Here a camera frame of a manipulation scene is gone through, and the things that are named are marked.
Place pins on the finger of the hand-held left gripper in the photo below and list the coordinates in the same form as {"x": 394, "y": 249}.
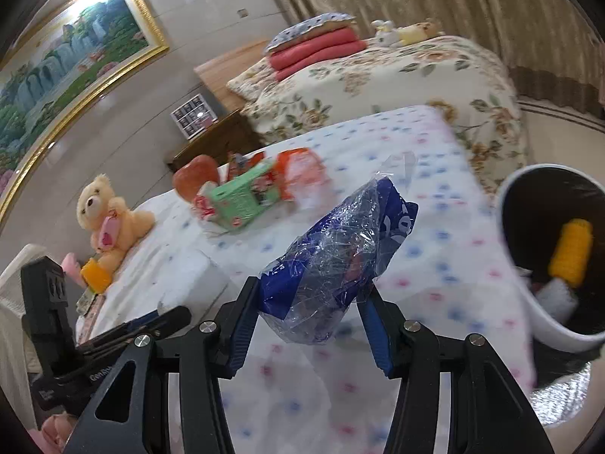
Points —
{"x": 118, "y": 328}
{"x": 172, "y": 318}

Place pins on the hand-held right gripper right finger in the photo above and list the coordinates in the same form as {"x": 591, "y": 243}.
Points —
{"x": 378, "y": 335}

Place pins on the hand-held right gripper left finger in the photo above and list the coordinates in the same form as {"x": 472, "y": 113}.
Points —
{"x": 243, "y": 335}

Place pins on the blue plastic wrapper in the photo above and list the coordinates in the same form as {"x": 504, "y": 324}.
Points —
{"x": 331, "y": 255}

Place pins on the green paper box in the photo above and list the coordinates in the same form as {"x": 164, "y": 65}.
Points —
{"x": 241, "y": 198}

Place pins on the white trash bin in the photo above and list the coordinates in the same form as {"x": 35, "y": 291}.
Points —
{"x": 520, "y": 312}

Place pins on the red printed wrapper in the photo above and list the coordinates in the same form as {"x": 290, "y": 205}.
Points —
{"x": 238, "y": 165}

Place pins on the orange plastic wrapper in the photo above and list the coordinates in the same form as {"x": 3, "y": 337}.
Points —
{"x": 302, "y": 172}

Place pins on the yellow spiky roller white bottle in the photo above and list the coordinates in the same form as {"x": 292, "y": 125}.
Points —
{"x": 572, "y": 250}

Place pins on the person's left hand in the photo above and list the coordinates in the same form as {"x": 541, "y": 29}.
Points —
{"x": 56, "y": 430}

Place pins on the colourful flat packet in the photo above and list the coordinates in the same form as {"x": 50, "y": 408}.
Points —
{"x": 87, "y": 302}

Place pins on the orange cup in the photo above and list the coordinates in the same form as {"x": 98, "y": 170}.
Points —
{"x": 96, "y": 276}

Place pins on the pink object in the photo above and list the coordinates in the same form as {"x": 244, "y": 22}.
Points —
{"x": 72, "y": 267}

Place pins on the cream teddy bear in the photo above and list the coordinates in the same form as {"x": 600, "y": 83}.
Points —
{"x": 101, "y": 217}

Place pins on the red apple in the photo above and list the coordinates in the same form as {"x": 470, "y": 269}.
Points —
{"x": 194, "y": 179}

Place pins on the wooden nightstand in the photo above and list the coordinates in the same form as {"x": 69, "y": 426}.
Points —
{"x": 222, "y": 139}

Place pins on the silver foil sheet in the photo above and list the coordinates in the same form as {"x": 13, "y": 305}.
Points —
{"x": 562, "y": 397}

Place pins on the gold framed landscape painting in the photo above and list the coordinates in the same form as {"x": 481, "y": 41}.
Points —
{"x": 61, "y": 75}

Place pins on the bed with floral bedspread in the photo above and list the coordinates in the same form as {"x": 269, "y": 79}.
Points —
{"x": 387, "y": 85}

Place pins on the floral pillow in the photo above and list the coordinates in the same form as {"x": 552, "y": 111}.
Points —
{"x": 250, "y": 78}

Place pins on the wooden headboard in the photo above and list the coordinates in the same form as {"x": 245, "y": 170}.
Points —
{"x": 222, "y": 68}

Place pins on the folded red blanket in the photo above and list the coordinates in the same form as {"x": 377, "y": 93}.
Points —
{"x": 316, "y": 52}

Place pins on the white bunny plush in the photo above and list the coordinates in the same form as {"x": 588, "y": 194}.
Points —
{"x": 385, "y": 33}

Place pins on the yellow plush toy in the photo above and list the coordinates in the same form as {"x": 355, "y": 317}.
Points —
{"x": 420, "y": 30}

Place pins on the blue dotted pillow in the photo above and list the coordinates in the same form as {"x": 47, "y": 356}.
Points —
{"x": 307, "y": 30}

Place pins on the beige patterned curtain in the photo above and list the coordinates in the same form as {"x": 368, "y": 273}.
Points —
{"x": 472, "y": 4}

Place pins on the black and white photo frame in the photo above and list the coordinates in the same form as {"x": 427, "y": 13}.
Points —
{"x": 191, "y": 117}

